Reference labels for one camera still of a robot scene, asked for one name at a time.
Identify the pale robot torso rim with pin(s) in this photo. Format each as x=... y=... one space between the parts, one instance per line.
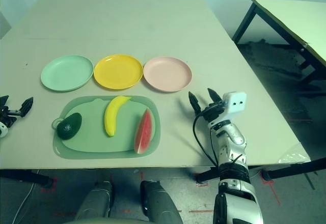
x=102 y=221

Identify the yellow banana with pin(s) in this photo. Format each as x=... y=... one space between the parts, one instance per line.
x=110 y=117

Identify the red watermelon slice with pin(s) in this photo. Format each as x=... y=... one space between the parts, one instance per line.
x=144 y=135

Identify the grey left robot leg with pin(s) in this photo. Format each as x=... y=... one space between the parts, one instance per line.
x=95 y=198

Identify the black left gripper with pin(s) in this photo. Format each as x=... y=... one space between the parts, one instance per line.
x=9 y=117

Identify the green silicone cutting mat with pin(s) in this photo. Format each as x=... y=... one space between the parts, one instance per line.
x=89 y=137

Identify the grey right robot leg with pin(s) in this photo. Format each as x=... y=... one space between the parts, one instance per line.
x=160 y=203

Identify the yellow plate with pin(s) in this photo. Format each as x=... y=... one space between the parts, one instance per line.
x=117 y=72

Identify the dark green avocado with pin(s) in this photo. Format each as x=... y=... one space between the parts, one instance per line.
x=68 y=127

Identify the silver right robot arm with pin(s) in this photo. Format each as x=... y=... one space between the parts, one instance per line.
x=229 y=137

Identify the clear plastic bag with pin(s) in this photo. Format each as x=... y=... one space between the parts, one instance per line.
x=293 y=156

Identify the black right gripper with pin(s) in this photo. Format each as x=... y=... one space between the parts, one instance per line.
x=214 y=112

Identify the pink plate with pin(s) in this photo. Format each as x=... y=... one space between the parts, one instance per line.
x=166 y=73

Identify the side table with black legs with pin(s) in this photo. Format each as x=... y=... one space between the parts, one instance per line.
x=293 y=17

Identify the grey robot leg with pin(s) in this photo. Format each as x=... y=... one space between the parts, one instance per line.
x=160 y=203
x=95 y=198

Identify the mint green plate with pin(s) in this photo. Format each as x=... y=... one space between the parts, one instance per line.
x=66 y=72

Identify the black table leg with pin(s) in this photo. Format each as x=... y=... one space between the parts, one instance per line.
x=25 y=177
x=206 y=177
x=293 y=169

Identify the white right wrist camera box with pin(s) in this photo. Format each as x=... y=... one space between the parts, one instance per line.
x=235 y=107

